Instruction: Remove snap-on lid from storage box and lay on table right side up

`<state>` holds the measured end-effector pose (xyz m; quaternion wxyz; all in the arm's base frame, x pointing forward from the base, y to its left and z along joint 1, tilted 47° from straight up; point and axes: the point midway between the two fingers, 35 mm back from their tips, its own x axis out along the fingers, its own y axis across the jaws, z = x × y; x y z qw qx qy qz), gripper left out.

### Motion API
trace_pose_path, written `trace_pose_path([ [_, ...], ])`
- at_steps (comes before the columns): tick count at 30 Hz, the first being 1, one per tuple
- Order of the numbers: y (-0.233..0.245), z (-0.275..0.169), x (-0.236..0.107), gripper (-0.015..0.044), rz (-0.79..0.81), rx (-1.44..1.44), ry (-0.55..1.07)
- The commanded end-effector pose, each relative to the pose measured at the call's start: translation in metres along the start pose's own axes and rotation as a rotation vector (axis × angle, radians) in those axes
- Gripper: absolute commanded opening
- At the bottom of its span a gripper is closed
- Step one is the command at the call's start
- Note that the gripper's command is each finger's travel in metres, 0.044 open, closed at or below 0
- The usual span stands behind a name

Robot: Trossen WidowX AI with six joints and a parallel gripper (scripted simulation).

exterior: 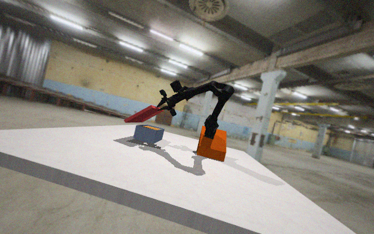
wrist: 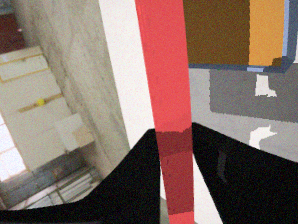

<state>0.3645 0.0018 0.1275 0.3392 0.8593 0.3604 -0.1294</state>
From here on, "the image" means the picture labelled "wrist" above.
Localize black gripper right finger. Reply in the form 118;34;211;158
192;123;298;224

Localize red lid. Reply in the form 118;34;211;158
136;0;194;224

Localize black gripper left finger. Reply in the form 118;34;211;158
0;128;161;224

